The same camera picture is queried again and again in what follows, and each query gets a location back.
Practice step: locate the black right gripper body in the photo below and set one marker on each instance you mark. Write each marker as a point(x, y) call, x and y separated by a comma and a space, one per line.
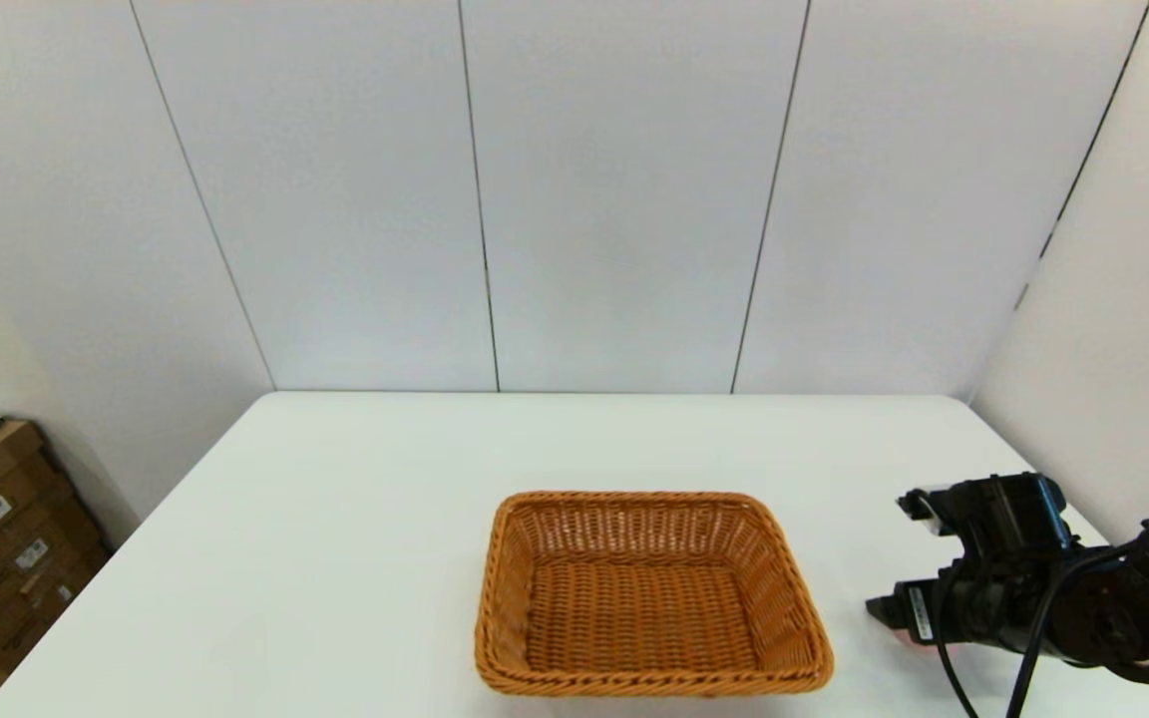
point(993, 603)

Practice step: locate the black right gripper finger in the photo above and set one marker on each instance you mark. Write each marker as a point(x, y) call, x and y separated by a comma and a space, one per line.
point(887, 610)

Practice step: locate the pink toy peach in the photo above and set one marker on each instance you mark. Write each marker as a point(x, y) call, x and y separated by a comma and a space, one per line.
point(912, 638)

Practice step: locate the orange wicker basket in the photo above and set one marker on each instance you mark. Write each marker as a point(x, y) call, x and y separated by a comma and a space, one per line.
point(634, 608)

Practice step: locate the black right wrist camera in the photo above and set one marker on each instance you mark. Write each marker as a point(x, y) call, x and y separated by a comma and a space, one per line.
point(1008, 514)

